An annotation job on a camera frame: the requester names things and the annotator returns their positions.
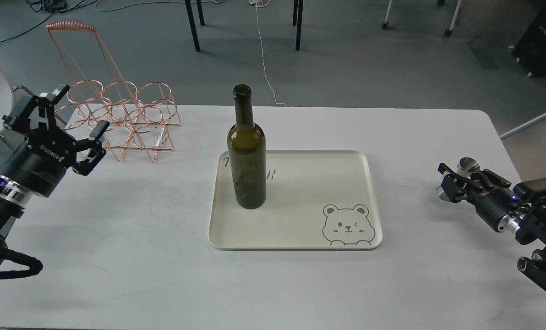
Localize dark green wine bottle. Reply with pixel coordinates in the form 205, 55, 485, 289
227, 84, 266, 209

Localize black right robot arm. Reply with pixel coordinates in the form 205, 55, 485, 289
437, 157, 546, 291

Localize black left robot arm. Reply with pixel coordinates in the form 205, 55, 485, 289
0, 84, 109, 280

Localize cream tray with bear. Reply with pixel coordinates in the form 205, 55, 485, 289
208, 150, 383, 250

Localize black equipment case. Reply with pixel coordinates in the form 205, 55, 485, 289
511, 3, 546, 77

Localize white floor cable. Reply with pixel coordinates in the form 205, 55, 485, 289
248, 0, 288, 107

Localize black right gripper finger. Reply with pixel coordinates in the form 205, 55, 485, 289
472, 169, 513, 196
437, 163, 484, 203

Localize silver metal jigger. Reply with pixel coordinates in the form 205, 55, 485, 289
436, 157, 480, 201

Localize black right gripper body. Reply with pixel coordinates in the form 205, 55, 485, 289
472, 187, 528, 233

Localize copper wire bottle rack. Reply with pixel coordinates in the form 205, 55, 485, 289
46, 19, 182, 163

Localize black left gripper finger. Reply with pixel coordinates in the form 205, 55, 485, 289
71, 121, 110, 176
2, 84, 70, 136

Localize black table legs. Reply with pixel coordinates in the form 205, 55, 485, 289
184, 0, 305, 52

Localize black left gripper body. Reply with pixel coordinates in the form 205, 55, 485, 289
0, 130, 76, 197

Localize white rolling chair legs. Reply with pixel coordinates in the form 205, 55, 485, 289
381, 0, 465, 38

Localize black floor cables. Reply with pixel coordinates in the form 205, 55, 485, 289
0, 0, 223, 49

